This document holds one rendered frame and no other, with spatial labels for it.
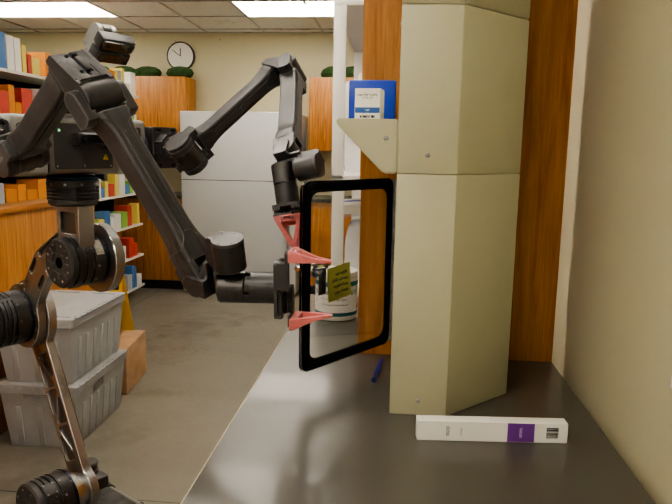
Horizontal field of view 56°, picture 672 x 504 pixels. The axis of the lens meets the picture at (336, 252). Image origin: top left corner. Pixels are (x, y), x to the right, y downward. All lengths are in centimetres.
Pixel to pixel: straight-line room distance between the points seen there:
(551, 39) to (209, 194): 505
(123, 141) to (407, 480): 76
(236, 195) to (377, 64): 480
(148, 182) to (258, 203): 506
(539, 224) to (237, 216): 491
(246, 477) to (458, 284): 52
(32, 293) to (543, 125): 165
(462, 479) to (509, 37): 81
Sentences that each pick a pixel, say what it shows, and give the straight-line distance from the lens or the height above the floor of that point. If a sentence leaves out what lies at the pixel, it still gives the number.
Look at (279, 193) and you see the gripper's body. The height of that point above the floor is 135.
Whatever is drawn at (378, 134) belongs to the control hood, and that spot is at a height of 148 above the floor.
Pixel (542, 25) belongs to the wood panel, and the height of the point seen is 174.
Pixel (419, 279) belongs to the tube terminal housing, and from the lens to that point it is 121.
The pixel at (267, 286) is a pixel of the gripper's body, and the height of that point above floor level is 121.
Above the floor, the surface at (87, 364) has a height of 38.
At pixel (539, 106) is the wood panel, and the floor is 156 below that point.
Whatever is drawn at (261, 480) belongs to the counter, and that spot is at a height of 94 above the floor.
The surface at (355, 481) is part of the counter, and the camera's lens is 106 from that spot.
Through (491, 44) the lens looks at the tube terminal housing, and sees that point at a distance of 127.
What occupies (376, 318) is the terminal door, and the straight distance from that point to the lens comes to 151.
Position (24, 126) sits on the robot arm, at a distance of 148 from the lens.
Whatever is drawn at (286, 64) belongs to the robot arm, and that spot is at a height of 168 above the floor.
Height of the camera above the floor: 145
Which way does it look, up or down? 9 degrees down
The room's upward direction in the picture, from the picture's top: 1 degrees clockwise
